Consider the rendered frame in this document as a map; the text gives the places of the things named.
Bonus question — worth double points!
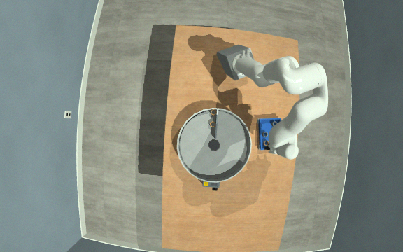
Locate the blue tray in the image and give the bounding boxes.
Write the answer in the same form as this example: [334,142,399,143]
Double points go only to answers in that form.
[258,118,281,150]

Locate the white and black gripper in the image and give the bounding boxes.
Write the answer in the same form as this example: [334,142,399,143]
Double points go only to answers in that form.
[264,143,277,154]

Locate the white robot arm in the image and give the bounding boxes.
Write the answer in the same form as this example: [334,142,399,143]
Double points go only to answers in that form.
[232,49,328,160]

